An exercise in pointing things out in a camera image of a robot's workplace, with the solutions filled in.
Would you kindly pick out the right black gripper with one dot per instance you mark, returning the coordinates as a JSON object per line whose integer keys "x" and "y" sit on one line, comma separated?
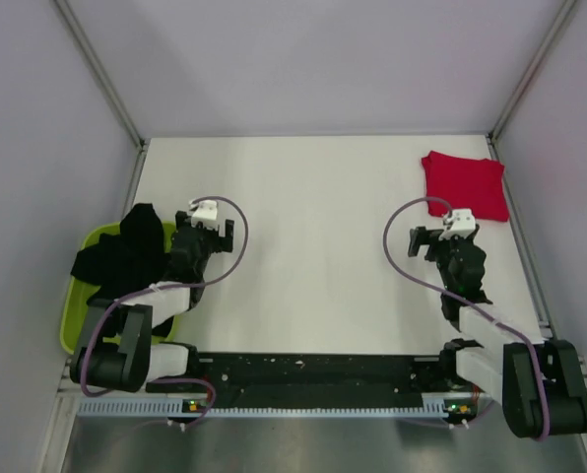
{"x": 421, "y": 236}

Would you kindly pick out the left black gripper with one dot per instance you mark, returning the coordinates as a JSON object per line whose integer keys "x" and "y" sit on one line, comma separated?
{"x": 221, "y": 243}

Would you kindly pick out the black t shirt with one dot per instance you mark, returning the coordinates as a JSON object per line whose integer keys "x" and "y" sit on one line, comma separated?
{"x": 127, "y": 262}

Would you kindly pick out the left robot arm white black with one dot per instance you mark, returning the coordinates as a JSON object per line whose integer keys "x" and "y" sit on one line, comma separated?
{"x": 135, "y": 362}

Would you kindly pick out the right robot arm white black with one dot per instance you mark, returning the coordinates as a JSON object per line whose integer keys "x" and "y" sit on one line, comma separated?
{"x": 538, "y": 383}

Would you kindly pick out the folded red t shirt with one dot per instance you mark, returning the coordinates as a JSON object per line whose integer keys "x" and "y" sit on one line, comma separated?
{"x": 467, "y": 183}

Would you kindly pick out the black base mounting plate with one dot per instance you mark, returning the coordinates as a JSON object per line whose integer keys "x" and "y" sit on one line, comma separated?
{"x": 316, "y": 381}

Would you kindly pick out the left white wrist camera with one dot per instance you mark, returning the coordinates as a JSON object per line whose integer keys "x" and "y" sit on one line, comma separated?
{"x": 203, "y": 212}

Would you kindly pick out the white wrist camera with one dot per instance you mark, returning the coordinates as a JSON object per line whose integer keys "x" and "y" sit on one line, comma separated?
{"x": 203, "y": 212}
{"x": 458, "y": 223}

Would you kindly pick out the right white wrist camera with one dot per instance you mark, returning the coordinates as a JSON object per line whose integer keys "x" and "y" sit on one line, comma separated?
{"x": 458, "y": 223}

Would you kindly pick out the grey slotted cable duct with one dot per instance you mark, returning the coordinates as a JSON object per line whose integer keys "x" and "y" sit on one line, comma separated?
{"x": 433, "y": 408}

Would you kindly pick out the left aluminium frame post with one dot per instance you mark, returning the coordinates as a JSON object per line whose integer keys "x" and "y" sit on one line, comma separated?
{"x": 74, "y": 27}

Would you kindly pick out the aluminium frame post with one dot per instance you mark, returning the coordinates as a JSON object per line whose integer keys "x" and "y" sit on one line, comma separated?
{"x": 564, "y": 15}
{"x": 74, "y": 27}

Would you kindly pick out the right aluminium frame post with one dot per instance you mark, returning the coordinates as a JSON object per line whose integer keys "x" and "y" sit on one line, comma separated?
{"x": 564, "y": 15}

